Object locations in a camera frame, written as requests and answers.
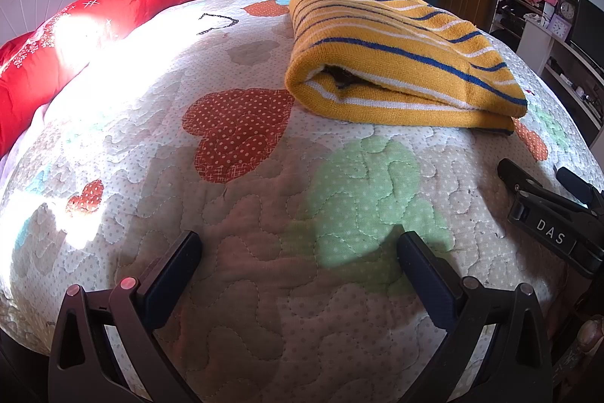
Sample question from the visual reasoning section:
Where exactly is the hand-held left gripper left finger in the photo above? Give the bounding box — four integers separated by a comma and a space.
47, 230, 203, 403

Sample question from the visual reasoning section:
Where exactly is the small purple clock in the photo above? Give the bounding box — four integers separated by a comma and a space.
549, 16, 572, 38

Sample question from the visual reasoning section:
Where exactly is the brown wooden post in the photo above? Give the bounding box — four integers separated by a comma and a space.
552, 318, 604, 387

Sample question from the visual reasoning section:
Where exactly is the cluttered white shelf unit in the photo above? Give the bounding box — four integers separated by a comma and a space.
488, 0, 604, 146

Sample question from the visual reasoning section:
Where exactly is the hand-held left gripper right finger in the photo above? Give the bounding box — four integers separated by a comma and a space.
396, 230, 553, 403

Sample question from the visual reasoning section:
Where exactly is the black television screen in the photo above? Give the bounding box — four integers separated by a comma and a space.
569, 0, 604, 55

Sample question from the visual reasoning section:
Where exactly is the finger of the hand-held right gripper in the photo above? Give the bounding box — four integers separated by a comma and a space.
556, 167, 598, 208
498, 157, 544, 197

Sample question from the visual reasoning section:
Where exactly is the dark ornate table clock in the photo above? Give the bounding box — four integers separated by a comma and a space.
557, 0, 579, 25

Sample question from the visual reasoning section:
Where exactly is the quilted heart-print bedspread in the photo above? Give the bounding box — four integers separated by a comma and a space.
0, 0, 604, 403

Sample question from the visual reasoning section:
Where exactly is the yellow striped sweater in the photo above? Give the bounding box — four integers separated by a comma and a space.
284, 0, 528, 134

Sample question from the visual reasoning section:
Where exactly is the red bolster pillow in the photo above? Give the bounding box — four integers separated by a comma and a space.
0, 0, 243, 158

